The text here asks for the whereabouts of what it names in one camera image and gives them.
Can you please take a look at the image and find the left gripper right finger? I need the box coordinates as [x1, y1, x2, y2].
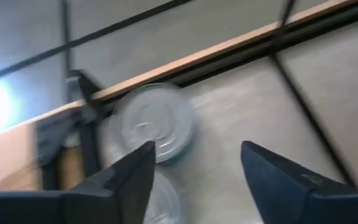
[240, 141, 358, 224]

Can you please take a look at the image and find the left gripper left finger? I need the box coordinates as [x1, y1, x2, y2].
[63, 141, 157, 224]

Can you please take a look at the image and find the teal green tuna can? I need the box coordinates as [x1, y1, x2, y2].
[109, 82, 197, 166]

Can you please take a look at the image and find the white table mat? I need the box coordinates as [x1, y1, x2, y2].
[98, 58, 354, 224]

